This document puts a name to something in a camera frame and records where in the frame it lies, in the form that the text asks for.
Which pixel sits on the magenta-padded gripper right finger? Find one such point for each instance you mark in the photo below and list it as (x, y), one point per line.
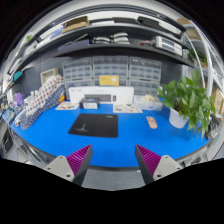
(166, 166)

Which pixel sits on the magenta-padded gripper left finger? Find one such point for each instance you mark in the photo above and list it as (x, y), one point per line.
(60, 166)

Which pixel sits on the translucent pink computer mouse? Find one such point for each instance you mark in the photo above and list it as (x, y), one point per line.
(152, 122)

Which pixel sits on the black mouse pad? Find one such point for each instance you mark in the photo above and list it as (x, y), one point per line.
(95, 126)

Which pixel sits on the blue dotted cloth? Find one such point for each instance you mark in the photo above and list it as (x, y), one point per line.
(40, 111)

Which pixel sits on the printed sticker sheet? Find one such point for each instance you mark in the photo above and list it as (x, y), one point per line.
(66, 106)
(127, 108)

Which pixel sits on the white tissue box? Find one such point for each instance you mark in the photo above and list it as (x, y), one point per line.
(147, 103)

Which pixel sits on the green plant in white pot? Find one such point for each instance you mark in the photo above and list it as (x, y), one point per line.
(186, 100)

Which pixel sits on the small black product box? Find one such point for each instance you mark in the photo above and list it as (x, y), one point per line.
(89, 104)

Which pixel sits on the white keyboard packaging box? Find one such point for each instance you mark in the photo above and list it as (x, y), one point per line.
(123, 93)

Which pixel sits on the beige open wooden box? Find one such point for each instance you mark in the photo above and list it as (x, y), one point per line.
(49, 76)

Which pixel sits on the yellow card with blue edge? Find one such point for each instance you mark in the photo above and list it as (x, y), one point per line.
(109, 80)

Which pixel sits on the white shelf rack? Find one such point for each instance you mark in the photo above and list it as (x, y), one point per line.
(208, 66)

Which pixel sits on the dark wall shelf unit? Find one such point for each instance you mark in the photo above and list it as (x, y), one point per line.
(110, 40)

